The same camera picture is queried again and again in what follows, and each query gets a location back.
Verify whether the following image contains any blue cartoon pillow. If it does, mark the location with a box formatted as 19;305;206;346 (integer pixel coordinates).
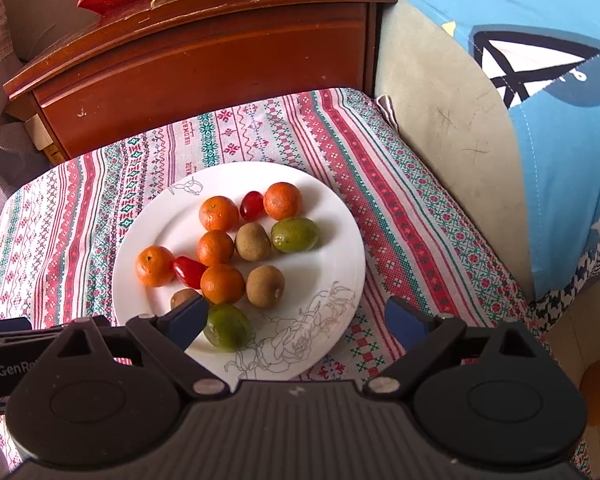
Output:
324;0;600;321

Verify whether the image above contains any white ceramic plate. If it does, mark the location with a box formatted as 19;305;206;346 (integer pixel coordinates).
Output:
111;160;368;390

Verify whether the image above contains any green lime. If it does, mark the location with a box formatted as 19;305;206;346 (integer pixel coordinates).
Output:
270;217;320;254
204;304;252;351

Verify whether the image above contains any orange mandarin back cluster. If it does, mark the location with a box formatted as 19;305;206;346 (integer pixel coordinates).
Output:
263;182;303;220

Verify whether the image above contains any orange mandarin front cluster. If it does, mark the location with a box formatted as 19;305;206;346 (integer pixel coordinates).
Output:
200;263;246;304

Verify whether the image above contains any brown kiwi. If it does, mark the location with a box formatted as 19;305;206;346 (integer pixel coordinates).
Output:
246;266;286;309
235;222;271;262

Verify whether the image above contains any red cherry tomato front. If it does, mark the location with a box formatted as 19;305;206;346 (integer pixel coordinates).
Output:
173;256;207;289

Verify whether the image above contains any red cherry tomato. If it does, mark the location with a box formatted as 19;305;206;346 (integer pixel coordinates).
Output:
173;256;207;289
239;191;265;222

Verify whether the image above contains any patterned red green tablecloth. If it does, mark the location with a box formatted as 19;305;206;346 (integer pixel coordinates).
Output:
0;89;527;382

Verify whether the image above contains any red cherry tomato back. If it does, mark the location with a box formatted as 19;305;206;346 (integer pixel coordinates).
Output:
239;191;265;222

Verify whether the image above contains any dark wooden cabinet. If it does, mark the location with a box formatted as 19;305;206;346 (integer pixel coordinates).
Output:
4;0;396;159

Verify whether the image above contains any brown kiwi fruit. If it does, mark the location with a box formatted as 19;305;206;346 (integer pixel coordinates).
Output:
170;288;200;310

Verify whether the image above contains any grey green sofa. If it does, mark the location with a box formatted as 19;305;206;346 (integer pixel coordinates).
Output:
372;0;600;411

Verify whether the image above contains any brown cardboard box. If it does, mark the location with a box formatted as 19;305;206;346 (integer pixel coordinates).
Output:
24;115;66;166

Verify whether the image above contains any brown kiwi back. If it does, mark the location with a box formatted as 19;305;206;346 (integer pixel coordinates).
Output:
235;222;271;262

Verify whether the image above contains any orange mandarin cluster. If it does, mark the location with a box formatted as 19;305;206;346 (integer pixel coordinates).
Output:
200;263;246;304
263;182;303;220
198;195;239;232
196;230;235;266

